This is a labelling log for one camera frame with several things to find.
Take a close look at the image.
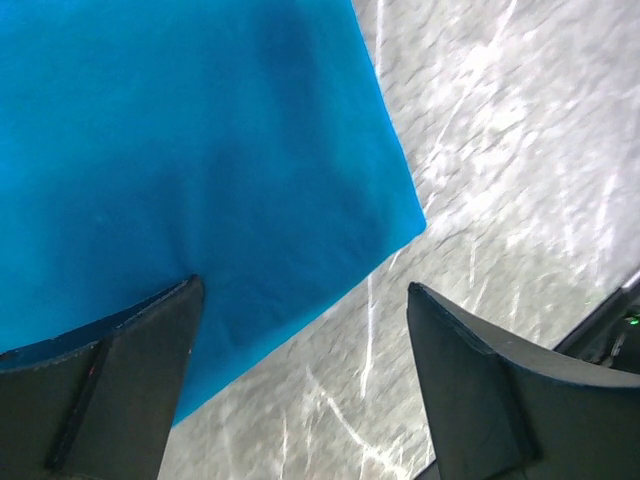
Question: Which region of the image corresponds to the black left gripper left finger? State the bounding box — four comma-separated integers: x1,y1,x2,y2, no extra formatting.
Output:
1,276,204,479

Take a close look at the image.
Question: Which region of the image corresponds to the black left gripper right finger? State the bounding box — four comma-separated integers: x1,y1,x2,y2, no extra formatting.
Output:
407,282,639,479

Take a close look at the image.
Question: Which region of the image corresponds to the blue t shirt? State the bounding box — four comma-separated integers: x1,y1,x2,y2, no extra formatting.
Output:
1,1,426,418

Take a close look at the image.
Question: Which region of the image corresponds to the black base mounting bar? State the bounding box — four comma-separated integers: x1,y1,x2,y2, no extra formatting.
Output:
554,268,639,374

